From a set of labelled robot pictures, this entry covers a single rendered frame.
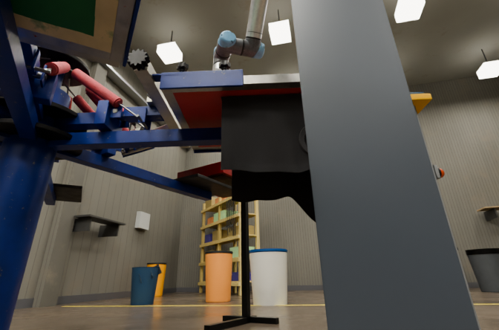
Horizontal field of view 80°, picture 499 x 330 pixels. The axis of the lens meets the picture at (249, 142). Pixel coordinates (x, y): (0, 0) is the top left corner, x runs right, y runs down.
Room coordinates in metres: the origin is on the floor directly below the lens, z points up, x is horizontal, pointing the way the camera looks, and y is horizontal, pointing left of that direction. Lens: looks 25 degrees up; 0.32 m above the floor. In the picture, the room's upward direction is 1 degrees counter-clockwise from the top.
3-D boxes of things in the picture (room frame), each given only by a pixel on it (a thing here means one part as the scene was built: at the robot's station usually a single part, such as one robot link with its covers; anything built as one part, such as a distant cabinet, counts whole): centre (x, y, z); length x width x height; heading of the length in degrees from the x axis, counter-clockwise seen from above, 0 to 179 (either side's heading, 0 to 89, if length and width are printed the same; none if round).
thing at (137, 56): (0.83, 0.38, 1.02); 0.07 x 0.06 x 0.07; 88
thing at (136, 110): (1.19, 0.48, 1.02); 0.17 x 0.06 x 0.05; 88
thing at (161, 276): (7.49, 2.24, 0.34); 0.45 x 0.43 x 0.69; 78
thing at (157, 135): (1.18, 0.35, 0.89); 1.24 x 0.06 x 0.06; 88
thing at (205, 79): (0.90, 0.17, 0.98); 0.30 x 0.05 x 0.07; 88
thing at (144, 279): (4.97, 1.62, 0.27); 0.47 x 0.43 x 0.55; 89
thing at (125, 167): (1.77, 0.62, 0.91); 1.34 x 0.41 x 0.08; 148
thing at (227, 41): (1.07, 0.08, 1.31); 0.11 x 0.11 x 0.08; 17
